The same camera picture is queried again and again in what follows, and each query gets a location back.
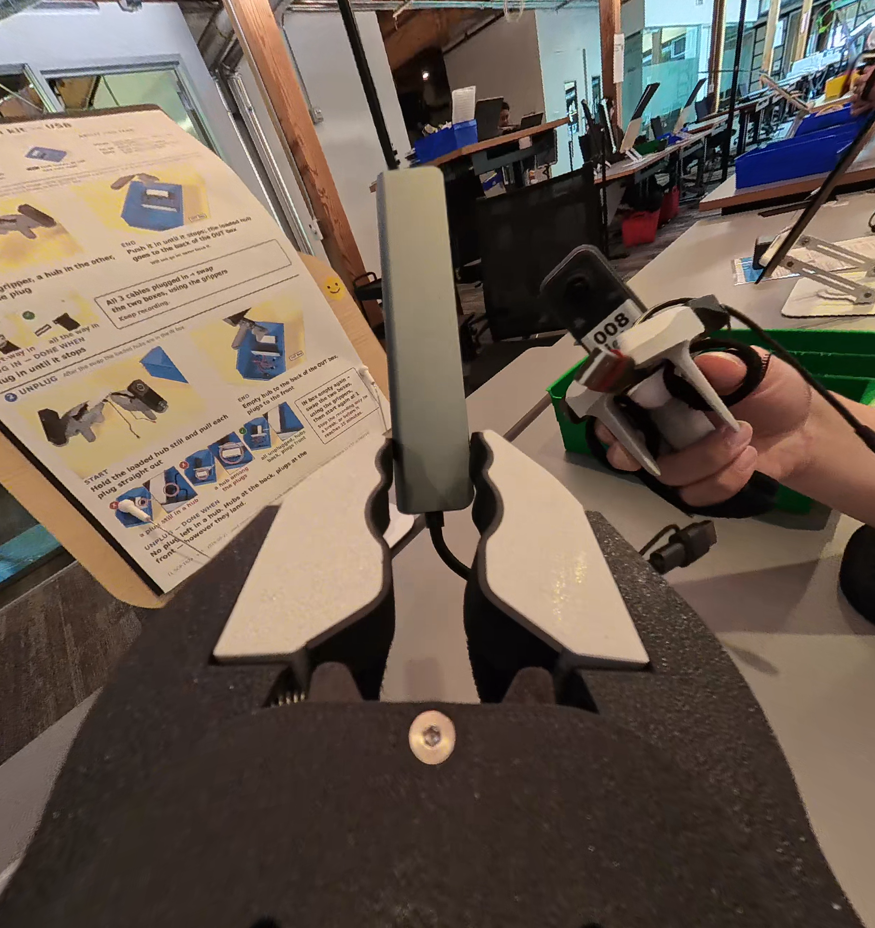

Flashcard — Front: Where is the black red usb cable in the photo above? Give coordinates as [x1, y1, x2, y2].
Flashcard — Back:
[597, 304, 875, 474]

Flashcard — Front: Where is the wooden pillar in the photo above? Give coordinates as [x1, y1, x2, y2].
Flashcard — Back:
[223, 0, 387, 342]

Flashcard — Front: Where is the grey usb hub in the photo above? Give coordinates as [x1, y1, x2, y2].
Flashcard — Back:
[375, 167, 476, 516]

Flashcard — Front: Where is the black slanted board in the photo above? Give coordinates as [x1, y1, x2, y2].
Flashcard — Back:
[756, 94, 875, 287]

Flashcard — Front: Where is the person's right hand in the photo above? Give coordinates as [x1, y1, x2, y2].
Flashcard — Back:
[595, 347, 818, 510]

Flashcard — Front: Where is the instruction poster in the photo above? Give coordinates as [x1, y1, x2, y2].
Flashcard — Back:
[0, 105, 393, 592]

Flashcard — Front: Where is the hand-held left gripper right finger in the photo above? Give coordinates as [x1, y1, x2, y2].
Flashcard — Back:
[470, 430, 653, 679]

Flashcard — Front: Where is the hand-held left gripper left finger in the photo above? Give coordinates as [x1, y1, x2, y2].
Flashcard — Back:
[211, 437, 398, 682]

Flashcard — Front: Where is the black office chair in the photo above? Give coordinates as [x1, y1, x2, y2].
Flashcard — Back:
[473, 170, 605, 342]

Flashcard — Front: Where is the wooden standing desk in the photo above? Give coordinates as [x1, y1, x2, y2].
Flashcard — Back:
[412, 118, 576, 191]

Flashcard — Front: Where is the black floor pole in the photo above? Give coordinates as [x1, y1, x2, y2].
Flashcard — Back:
[336, 0, 402, 171]

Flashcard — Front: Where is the black hub tail cable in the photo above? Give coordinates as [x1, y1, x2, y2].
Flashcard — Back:
[429, 509, 719, 579]

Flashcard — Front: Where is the white board stand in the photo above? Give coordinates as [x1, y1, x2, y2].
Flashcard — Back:
[780, 233, 875, 319]

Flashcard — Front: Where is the blue plastic bin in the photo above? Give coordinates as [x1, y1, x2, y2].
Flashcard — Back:
[414, 119, 479, 164]
[734, 127, 875, 186]

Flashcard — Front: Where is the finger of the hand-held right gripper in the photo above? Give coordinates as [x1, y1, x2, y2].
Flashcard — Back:
[562, 354, 660, 477]
[628, 306, 743, 437]

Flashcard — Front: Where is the green plastic bin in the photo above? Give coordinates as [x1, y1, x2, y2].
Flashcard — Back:
[546, 328, 875, 517]

